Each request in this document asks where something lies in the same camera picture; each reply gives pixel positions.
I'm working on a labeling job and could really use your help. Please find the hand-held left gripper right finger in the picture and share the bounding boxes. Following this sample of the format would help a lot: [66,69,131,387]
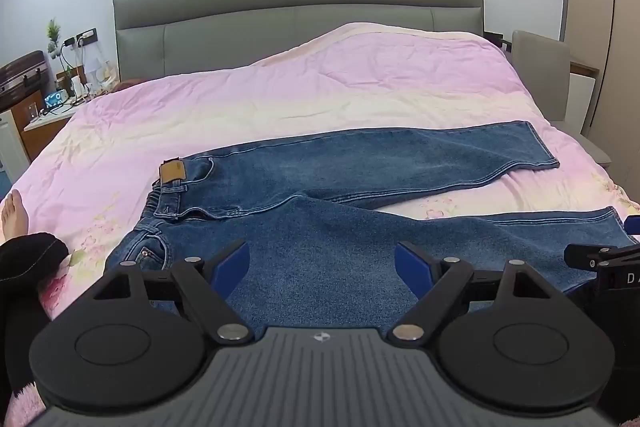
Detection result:
[391,241,551,342]

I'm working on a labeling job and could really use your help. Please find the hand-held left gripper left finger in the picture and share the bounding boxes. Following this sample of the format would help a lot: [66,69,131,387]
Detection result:
[92,241,254,342]

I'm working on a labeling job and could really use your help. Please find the blue denim pants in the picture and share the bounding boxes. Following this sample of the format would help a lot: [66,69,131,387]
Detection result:
[104,121,636,342]

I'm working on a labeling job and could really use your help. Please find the grey chair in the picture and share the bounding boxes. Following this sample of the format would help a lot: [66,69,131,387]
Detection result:
[510,30,612,165]

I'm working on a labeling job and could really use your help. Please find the pink floral blanket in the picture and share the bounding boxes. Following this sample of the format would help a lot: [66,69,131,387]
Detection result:
[0,22,640,323]

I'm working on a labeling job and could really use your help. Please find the beige wardrobe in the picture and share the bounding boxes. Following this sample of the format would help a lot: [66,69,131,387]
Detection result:
[564,0,640,204]

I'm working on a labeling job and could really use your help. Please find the person's black trouser leg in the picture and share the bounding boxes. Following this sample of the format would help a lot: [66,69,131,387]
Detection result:
[0,232,70,408]

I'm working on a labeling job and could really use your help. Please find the person's bare foot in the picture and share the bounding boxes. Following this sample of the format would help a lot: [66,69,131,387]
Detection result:
[0,189,32,240]

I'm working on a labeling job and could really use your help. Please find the white table lamp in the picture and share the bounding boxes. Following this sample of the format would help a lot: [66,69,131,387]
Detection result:
[86,57,119,94]

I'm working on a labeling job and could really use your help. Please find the white bedside table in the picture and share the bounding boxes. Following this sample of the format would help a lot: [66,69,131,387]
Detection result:
[24,106,78,158]

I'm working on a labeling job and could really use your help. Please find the white cabinet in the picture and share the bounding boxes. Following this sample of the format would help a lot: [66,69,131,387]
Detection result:
[0,109,32,186]

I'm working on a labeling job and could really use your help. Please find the pink fluffy cloth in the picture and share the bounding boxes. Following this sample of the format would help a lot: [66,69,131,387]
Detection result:
[0,382,51,427]

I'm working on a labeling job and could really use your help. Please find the grey padded headboard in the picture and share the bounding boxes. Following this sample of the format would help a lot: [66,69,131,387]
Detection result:
[112,0,486,82]

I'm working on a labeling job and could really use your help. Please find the brown suitcase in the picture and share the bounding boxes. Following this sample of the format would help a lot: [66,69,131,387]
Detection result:
[0,51,47,108]

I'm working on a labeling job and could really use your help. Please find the small green plant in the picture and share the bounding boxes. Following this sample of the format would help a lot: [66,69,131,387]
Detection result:
[46,19,64,55]

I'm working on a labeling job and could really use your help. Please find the black wall socket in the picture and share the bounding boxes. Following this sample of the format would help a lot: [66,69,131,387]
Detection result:
[63,29,98,48]

